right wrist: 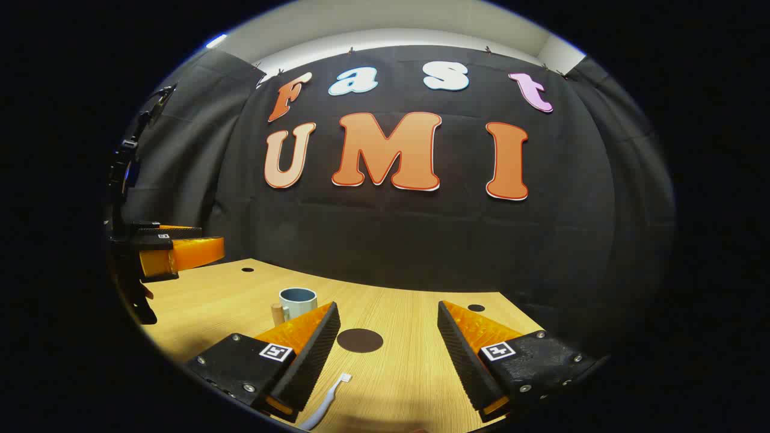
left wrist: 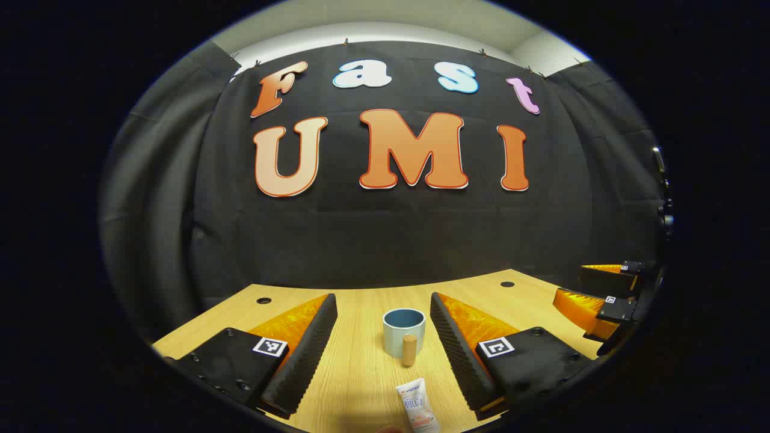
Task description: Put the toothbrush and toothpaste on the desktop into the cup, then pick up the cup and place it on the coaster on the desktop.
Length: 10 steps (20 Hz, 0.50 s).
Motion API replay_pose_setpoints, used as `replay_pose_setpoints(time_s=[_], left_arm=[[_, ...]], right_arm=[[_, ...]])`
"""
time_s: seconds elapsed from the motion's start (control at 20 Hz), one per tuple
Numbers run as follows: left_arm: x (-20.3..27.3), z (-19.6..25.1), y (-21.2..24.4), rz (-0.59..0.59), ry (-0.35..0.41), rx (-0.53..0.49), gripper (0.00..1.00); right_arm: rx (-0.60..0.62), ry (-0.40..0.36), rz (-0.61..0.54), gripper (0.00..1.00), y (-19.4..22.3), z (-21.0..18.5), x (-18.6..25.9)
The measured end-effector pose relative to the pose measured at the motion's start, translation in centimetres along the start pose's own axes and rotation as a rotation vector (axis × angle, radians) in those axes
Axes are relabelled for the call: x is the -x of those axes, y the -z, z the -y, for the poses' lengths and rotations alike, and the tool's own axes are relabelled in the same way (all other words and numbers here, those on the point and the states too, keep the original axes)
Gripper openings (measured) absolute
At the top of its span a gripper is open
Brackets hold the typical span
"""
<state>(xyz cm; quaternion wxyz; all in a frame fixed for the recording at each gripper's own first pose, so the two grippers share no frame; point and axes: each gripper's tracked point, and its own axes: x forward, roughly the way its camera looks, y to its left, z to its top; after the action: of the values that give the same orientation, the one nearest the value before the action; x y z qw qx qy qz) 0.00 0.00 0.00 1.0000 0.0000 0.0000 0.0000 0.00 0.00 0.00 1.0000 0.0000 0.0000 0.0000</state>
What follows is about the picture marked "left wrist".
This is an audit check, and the white toothpaste tube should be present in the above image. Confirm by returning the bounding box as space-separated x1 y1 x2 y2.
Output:
395 378 441 432

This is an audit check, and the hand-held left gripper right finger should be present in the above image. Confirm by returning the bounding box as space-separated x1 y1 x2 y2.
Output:
430 292 593 422

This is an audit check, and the wooden desktop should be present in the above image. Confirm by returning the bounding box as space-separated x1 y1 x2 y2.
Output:
152 269 602 433

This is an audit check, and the black backdrop cloth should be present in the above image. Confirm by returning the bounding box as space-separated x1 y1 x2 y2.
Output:
192 41 662 289

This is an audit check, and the light blue cup wooden handle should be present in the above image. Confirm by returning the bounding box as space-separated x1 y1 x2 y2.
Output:
383 309 427 366

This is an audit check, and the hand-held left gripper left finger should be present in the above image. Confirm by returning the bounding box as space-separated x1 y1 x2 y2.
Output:
162 293 339 420

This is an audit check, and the plain black curtain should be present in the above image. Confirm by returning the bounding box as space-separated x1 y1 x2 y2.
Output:
99 41 241 343

